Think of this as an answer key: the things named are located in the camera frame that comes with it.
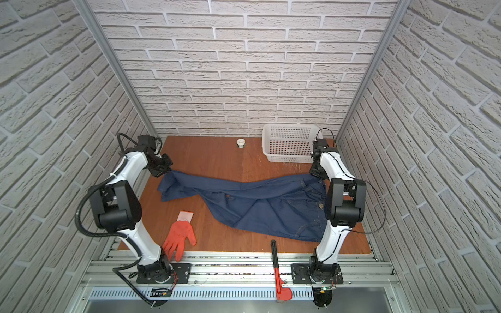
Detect blue denim trousers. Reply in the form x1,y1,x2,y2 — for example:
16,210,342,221
157,171,327,242

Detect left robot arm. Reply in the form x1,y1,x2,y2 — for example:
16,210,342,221
90,133,173,283

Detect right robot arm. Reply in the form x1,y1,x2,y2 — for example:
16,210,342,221
309,138,367,284

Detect white plastic basket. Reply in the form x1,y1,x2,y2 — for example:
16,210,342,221
262,124,323,164

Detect white tape roll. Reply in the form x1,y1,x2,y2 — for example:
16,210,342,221
236,138,246,149

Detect red work glove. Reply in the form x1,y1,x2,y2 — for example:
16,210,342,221
162,211,197,262

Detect red pipe wrench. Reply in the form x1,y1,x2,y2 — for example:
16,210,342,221
271,239,293,303

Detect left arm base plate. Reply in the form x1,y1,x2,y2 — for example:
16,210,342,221
136,262,192,284

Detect black corrugated cable hose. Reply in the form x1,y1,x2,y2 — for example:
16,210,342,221
74,132,165,308

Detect aluminium rail frame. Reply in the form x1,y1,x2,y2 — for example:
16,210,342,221
80,251,401,301

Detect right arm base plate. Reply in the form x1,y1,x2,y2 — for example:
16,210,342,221
291,263,344,285

